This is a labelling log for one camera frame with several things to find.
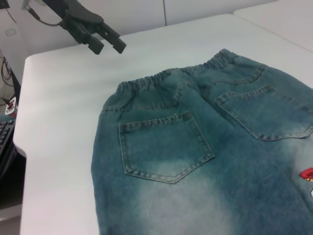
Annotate bundle of dark hanging cables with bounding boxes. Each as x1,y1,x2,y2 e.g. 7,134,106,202
0,48,21,108

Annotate black computer keyboard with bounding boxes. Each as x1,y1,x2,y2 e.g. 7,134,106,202
0,119,16,170

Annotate red and white sticker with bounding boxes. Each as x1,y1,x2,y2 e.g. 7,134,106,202
4,96,18,116

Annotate thin black left gripper cable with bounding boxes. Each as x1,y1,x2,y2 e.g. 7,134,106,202
23,5,66,26

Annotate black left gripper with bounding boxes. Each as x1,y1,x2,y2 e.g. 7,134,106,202
43,0,127,55

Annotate blue denim shorts with embroidery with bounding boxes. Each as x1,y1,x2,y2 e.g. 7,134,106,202
90,48,313,235

